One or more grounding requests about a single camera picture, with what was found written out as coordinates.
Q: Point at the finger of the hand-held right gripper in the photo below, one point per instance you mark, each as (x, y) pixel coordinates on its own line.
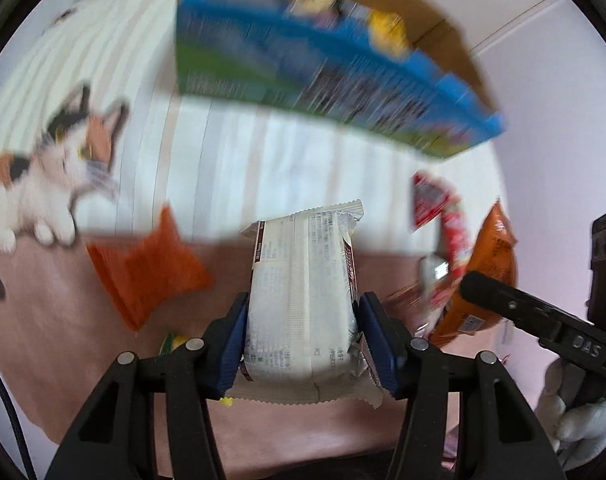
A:
(523, 310)

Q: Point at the orange snack packet white label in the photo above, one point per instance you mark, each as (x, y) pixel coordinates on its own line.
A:
(488, 260)

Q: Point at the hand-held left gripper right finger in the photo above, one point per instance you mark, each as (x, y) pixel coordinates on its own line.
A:
(378, 340)

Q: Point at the large yellow snack packet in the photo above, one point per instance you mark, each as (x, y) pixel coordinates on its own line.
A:
(390, 30)

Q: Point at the person's right hand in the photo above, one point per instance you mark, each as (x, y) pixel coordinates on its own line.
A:
(583, 425)

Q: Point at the white ribbed towel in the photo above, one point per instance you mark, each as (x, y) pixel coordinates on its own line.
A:
(283, 160)

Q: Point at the red snack packet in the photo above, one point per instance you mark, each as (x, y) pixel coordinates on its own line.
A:
(453, 230)

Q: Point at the bright orange snack packet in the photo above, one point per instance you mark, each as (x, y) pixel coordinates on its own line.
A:
(143, 270)

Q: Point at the white wafer packet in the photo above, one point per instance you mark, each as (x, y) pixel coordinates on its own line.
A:
(303, 300)

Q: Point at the colourful candy ball packet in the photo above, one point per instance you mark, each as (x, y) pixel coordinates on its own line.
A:
(175, 344)

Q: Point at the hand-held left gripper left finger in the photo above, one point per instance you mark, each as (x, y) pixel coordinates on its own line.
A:
(233, 340)

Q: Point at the cardboard box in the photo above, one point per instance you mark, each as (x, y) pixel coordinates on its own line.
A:
(283, 60)

